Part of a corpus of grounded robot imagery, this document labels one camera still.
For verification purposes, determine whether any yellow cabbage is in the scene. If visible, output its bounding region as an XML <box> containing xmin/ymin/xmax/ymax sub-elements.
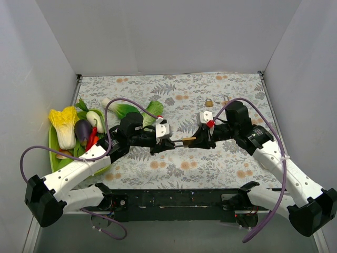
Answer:
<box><xmin>48</xmin><ymin>106</ymin><xmax>79</xmax><ymax>150</ymax></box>

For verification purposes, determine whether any bok choy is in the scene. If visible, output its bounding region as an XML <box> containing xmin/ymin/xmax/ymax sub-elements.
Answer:
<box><xmin>108</xmin><ymin>102</ymin><xmax>141</xmax><ymax>120</ymax></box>

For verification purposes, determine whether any brown onion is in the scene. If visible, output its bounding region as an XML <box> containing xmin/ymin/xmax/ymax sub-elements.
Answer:
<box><xmin>55</xmin><ymin>149</ymin><xmax>73</xmax><ymax>160</ymax></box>

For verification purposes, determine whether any red chili pepper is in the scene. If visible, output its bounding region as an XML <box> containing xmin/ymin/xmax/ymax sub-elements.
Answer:
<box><xmin>86</xmin><ymin>126</ymin><xmax>97</xmax><ymax>151</ymax></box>

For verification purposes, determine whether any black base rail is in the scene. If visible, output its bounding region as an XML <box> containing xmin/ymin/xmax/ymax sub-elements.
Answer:
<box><xmin>87</xmin><ymin>188</ymin><xmax>265</xmax><ymax>222</ymax></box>

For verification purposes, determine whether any purple eggplant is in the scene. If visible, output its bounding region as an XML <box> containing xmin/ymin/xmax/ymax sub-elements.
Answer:
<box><xmin>74</xmin><ymin>119</ymin><xmax>92</xmax><ymax>147</ymax></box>

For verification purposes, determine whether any napa cabbage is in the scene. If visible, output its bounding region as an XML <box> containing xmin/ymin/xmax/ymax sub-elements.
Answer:
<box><xmin>142</xmin><ymin>101</ymin><xmax>164</xmax><ymax>127</ymax></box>

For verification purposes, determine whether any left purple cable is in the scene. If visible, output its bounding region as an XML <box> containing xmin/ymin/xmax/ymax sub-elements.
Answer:
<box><xmin>20</xmin><ymin>98</ymin><xmax>164</xmax><ymax>240</ymax></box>

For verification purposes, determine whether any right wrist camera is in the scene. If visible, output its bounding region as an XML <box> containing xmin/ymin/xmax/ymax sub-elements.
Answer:
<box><xmin>196</xmin><ymin>111</ymin><xmax>215</xmax><ymax>129</ymax></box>

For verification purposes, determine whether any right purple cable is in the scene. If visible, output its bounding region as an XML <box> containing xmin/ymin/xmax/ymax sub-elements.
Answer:
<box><xmin>210</xmin><ymin>98</ymin><xmax>288</xmax><ymax>244</ymax></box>

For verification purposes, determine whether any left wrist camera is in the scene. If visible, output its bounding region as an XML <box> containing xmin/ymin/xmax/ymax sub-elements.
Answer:
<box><xmin>155</xmin><ymin>115</ymin><xmax>172</xmax><ymax>142</ymax></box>

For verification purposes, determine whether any floral table mat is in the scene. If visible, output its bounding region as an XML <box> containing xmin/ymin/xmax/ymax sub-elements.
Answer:
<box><xmin>78</xmin><ymin>73</ymin><xmax>280</xmax><ymax>189</ymax></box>

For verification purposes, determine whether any purple cable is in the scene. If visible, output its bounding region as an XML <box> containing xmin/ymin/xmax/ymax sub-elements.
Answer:
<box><xmin>210</xmin><ymin>98</ymin><xmax>288</xmax><ymax>244</ymax></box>
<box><xmin>20</xmin><ymin>98</ymin><xmax>164</xmax><ymax>240</ymax></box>

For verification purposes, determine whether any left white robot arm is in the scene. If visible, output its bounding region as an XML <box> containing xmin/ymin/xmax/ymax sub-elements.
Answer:
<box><xmin>25</xmin><ymin>112</ymin><xmax>175</xmax><ymax>227</ymax></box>

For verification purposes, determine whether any large brass padlock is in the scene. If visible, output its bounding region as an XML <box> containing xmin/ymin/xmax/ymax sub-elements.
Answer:
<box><xmin>172</xmin><ymin>137</ymin><xmax>196</xmax><ymax>148</ymax></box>

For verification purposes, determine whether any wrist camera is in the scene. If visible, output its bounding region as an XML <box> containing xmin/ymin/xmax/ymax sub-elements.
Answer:
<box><xmin>196</xmin><ymin>111</ymin><xmax>215</xmax><ymax>129</ymax></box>
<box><xmin>155</xmin><ymin>115</ymin><xmax>172</xmax><ymax>142</ymax></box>

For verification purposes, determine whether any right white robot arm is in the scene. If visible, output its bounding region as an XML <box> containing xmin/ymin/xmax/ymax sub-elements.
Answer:
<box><xmin>188</xmin><ymin>101</ymin><xmax>336</xmax><ymax>237</ymax></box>

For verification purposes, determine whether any green plastic tray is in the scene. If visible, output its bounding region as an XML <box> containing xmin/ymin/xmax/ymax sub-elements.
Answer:
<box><xmin>48</xmin><ymin>109</ymin><xmax>105</xmax><ymax>172</ymax></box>

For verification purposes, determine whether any small brass padlock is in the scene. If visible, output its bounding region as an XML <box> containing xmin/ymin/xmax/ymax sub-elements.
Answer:
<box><xmin>205</xmin><ymin>98</ymin><xmax>219</xmax><ymax>108</ymax></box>
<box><xmin>223</xmin><ymin>95</ymin><xmax>230</xmax><ymax>105</ymax></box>

